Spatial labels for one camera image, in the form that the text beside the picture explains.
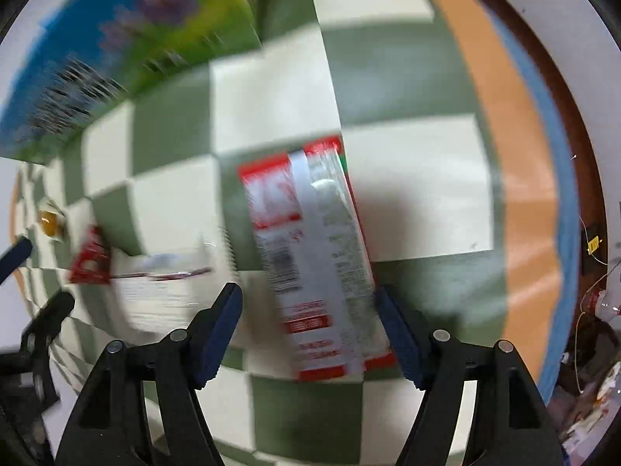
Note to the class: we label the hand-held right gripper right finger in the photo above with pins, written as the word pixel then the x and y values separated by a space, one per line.
pixel 398 340

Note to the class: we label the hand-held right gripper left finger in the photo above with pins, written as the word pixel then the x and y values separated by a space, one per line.
pixel 220 335

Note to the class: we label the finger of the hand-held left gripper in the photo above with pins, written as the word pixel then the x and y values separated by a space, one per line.
pixel 17 255
pixel 51 310

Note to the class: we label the red and white snack packet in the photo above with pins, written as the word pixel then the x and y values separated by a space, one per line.
pixel 310 262

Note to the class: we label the printed cardboard box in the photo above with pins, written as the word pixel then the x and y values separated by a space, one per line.
pixel 145 34

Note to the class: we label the small amber snack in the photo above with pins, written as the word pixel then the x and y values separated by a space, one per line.
pixel 49 222

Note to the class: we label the red triangular snack packet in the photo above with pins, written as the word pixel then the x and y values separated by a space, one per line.
pixel 90 264

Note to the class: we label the plain white snack packet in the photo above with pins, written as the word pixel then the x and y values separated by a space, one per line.
pixel 155 298

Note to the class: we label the green checked mat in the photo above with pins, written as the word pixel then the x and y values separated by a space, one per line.
pixel 412 179

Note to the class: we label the scattered papers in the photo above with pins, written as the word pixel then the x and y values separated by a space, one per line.
pixel 592 407

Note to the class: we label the blue bed sheet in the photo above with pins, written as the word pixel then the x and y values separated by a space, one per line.
pixel 565 204

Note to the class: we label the yellow tag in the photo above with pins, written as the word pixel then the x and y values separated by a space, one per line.
pixel 593 244

